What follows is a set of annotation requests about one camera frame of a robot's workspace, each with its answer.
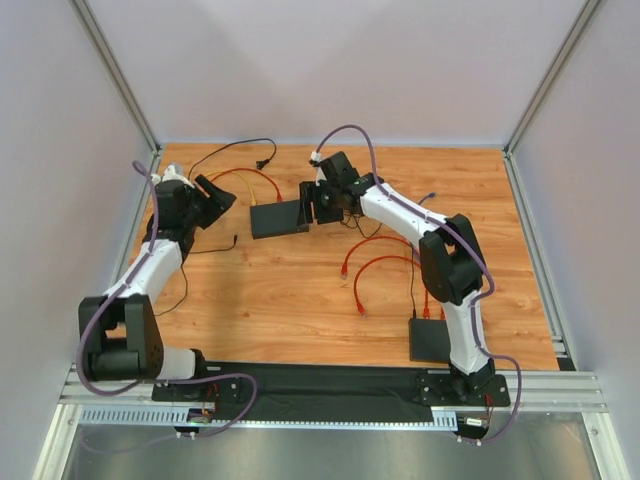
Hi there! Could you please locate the black power cable with plug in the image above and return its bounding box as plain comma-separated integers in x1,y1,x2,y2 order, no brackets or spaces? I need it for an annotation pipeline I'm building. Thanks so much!
152,138,279,317

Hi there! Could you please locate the black network switch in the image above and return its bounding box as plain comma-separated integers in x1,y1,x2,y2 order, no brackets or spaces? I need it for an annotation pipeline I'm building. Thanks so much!
409,318,451,364
249,200,309,240

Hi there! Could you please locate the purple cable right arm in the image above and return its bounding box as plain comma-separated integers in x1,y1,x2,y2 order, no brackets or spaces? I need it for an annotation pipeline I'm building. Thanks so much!
310,124,524,446

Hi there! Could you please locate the right aluminium frame post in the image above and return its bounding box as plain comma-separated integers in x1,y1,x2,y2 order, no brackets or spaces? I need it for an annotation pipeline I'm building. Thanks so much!
503,0,603,156

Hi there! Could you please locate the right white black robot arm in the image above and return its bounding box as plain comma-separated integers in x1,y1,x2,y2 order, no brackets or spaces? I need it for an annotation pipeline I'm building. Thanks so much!
299,151,495,400

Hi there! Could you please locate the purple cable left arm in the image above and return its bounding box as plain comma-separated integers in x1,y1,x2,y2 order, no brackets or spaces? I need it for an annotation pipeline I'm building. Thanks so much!
74,160,259,454

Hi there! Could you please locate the aluminium frame post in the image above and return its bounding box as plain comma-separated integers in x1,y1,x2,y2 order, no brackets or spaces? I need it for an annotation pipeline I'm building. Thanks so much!
69,0,161,153
503,0,603,156

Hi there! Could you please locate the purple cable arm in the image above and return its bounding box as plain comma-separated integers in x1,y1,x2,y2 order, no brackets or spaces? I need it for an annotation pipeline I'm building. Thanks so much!
74,160,259,454
310,124,524,446

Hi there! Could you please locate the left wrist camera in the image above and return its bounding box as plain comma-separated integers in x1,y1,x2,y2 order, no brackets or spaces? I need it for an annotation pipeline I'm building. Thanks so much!
162,163,190,184

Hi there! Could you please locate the aluminium front rail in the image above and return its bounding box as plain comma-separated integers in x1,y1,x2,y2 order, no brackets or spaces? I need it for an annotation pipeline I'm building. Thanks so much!
59,366,608,413

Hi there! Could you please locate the orange ethernet cable on switch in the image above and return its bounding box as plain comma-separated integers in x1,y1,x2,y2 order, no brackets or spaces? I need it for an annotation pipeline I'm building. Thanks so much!
214,168,285,203

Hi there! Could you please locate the left aluminium frame post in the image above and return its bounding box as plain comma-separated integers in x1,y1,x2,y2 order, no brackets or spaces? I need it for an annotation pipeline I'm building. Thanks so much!
69,0,161,153

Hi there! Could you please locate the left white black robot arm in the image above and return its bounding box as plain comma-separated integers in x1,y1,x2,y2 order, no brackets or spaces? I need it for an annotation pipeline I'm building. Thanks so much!
76,171,236,396

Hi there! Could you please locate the grey slotted cable duct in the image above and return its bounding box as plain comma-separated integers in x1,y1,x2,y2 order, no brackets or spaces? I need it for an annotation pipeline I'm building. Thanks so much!
78,405,460,429

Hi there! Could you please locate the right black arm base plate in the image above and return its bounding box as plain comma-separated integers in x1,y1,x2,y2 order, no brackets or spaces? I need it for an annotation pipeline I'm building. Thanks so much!
417,370,511,407

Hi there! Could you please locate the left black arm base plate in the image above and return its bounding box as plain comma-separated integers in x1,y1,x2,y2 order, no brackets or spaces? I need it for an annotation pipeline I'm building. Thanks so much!
151,377,252,404

